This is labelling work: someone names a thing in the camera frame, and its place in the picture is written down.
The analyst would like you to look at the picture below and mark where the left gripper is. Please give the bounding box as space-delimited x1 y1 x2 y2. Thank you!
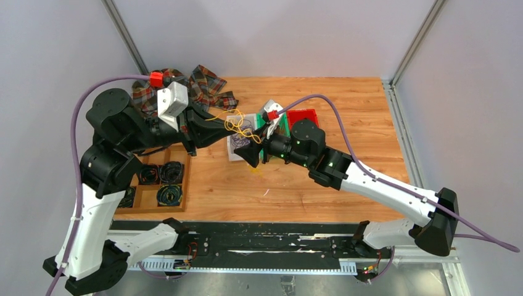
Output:
123 97 238 155

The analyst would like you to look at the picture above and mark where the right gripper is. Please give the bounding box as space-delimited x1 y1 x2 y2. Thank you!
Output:
233 121 311 169

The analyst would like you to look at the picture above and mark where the dark purple thin cable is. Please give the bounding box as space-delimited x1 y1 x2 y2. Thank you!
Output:
231 122 258 150

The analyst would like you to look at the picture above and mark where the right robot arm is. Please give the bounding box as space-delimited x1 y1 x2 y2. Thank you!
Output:
234 119 459 257

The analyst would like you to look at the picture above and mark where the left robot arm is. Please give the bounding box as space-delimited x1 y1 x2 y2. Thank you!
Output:
43 88 230 295

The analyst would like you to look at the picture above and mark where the white plastic bin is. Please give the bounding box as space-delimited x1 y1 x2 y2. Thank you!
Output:
226 113 258 162

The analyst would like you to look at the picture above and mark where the green plastic bin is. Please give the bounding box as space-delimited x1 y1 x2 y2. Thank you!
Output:
256 113 290 137

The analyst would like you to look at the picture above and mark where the plaid cloth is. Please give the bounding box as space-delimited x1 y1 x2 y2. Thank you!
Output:
131 65 239 116

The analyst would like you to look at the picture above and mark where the red plastic bin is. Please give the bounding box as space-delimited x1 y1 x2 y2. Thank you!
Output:
286 109 319 130

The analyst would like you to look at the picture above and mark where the wooden compartment tray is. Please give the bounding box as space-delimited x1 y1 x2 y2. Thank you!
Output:
116 144 192 214

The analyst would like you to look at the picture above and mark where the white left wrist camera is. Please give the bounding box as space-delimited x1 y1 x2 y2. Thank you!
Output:
157 82 189 131

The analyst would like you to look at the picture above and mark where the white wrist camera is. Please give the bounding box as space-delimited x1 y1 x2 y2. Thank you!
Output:
260 99 283 139
157 82 189 131

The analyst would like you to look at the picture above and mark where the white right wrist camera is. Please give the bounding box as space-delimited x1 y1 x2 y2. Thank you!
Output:
260 99 283 139

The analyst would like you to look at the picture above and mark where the coiled cable bundle middle right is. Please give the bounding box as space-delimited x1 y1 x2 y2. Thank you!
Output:
159 161 185 184

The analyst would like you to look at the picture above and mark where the coiled cable bundle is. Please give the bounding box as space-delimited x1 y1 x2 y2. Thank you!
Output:
159 161 185 184
134 163 161 186
157 184 183 207
118 187 138 208

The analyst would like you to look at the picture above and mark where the coiled cable bundle middle left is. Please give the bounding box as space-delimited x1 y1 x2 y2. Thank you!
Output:
134 163 161 186

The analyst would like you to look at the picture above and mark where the coiled cable bundle front right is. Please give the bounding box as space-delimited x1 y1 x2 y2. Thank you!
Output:
157 184 183 207

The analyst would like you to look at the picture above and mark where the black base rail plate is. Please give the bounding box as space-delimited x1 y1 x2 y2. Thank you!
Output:
163 222 391 271

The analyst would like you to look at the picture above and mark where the coiled cable bundle front left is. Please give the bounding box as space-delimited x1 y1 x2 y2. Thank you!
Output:
118 187 138 208

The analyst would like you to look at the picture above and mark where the right aluminium table rail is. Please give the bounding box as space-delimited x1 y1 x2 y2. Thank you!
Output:
382 80 427 188

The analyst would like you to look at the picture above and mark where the left aluminium frame post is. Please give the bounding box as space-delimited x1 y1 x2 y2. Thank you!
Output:
101 0 149 75

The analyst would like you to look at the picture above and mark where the aluminium frame post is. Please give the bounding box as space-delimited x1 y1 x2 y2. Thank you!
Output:
390 0 447 88
101 0 149 75

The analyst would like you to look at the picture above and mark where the right aluminium frame post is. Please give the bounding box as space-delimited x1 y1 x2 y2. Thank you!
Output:
390 0 447 88

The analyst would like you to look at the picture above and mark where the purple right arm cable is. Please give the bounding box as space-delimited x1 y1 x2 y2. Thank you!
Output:
267 94 521 253

